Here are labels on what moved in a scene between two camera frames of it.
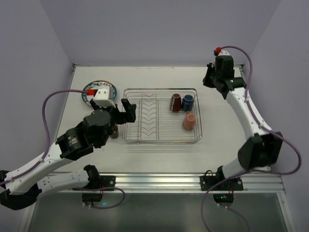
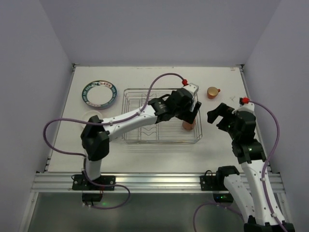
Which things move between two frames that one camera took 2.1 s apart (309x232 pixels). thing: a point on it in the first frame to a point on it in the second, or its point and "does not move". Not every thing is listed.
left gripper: [116, 112] to [187, 112]
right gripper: [210, 79] to [222, 118]
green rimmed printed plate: [92, 85] does not move
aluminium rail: [182, 182] does not move
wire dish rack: [155, 123] does not move
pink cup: [189, 121] does not move
